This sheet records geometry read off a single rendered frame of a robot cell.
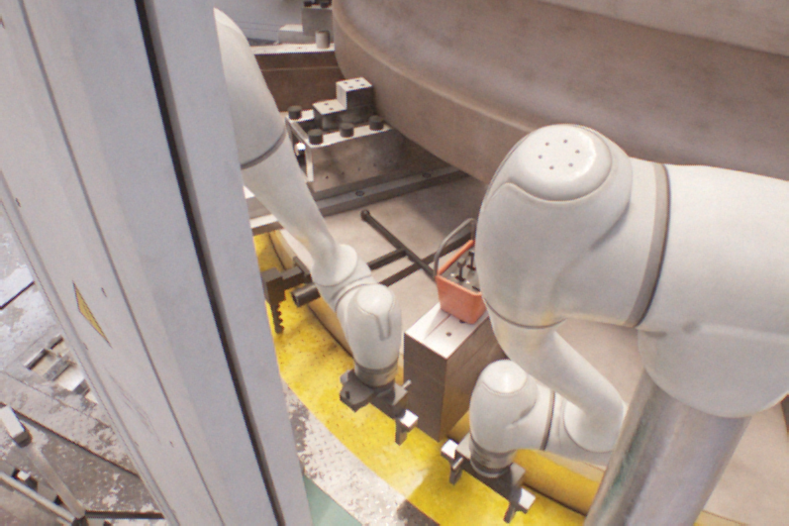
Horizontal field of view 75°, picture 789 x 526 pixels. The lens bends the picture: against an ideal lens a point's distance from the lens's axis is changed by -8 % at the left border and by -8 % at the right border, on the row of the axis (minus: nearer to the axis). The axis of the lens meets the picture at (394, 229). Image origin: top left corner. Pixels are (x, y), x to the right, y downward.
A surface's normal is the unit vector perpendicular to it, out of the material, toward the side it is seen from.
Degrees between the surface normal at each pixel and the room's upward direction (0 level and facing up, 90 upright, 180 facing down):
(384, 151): 90
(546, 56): 90
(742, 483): 0
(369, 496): 0
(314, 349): 0
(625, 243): 57
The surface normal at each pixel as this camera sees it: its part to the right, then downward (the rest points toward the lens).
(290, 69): 0.08, 0.59
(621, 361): 0.00, -0.81
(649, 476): -0.70, 0.29
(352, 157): 0.45, 0.53
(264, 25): -0.37, 0.55
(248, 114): 0.68, 0.31
